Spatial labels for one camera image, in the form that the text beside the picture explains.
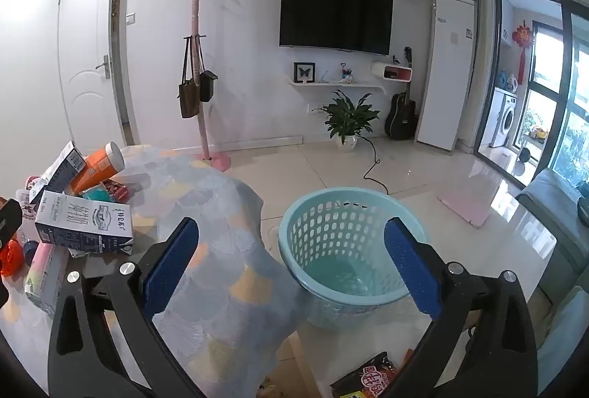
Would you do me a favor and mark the patterned grey tablecloth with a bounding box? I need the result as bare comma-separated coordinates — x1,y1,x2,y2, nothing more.
0,144,307,398

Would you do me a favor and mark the framed butterfly picture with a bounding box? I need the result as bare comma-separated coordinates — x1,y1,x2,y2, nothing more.
293,62,316,84

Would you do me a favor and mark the pink and white roll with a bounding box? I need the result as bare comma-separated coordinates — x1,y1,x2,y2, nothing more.
23,242,70,312

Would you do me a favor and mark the black flat television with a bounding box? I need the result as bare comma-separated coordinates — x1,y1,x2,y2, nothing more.
279,0,395,56

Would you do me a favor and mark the black framed glass door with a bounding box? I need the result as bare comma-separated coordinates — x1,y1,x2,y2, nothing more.
474,0,589,189

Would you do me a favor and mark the grey sofa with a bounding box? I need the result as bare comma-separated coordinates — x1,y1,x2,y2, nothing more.
515,168,589,277

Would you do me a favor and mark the teal plastic packet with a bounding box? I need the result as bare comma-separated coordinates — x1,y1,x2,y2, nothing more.
82,183,111,202

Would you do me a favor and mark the brown tote bag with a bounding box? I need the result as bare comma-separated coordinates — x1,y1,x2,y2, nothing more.
179,36,200,119

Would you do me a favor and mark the red snack wrapper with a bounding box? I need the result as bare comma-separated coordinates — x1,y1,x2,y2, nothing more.
103,179,130,202

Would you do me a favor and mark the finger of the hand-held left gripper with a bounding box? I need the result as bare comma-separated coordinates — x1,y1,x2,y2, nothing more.
0,198,24,251

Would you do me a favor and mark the red and black snack packet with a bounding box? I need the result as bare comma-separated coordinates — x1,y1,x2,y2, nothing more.
330,352,399,398

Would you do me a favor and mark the low white wall shelf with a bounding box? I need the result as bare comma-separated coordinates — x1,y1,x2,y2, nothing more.
289,80,387,90

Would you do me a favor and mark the orange cup with white lid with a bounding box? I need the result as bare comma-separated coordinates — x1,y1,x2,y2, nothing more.
71,141,126,195

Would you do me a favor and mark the green potted plant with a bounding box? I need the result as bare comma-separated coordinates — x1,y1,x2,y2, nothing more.
322,89,382,152

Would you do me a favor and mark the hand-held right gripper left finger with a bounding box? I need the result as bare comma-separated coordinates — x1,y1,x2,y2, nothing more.
48,216,205,398

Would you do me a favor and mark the white washing machine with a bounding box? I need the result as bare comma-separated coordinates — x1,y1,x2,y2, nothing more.
488,87,518,149

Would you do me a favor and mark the black acoustic guitar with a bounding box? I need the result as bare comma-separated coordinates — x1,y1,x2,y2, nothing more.
385,47,419,140

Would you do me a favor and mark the orange-red plastic wrapper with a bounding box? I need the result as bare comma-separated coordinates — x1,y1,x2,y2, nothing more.
0,239,24,277

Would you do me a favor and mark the dark blue carton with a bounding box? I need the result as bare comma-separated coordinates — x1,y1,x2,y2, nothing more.
29,141,87,205

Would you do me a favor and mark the black cable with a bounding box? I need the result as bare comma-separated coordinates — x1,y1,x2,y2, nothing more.
363,135,392,195

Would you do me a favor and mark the light blue plastic basket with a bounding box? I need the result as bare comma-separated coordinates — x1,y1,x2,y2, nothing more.
278,187,431,331

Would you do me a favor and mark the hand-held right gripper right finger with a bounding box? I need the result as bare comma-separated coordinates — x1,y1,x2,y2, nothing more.
382,217,539,398

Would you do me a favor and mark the red hanging knot ornament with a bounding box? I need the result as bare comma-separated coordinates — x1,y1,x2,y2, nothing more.
512,24,532,83

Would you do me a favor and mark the black shoulder bag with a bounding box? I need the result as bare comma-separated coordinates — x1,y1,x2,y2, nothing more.
198,36,218,103

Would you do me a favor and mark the pink coat rack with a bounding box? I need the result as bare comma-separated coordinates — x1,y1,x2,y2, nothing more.
184,0,233,171

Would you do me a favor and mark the white door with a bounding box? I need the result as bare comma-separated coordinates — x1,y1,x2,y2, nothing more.
57,0,127,145

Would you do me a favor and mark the white oval shelf red inside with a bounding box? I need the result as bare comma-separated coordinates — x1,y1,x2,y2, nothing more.
371,62,413,82

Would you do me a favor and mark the white milk carton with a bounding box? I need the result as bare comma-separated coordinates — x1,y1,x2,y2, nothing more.
35,191,134,257

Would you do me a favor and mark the pink floor mat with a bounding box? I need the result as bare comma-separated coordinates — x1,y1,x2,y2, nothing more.
437,184,494,228

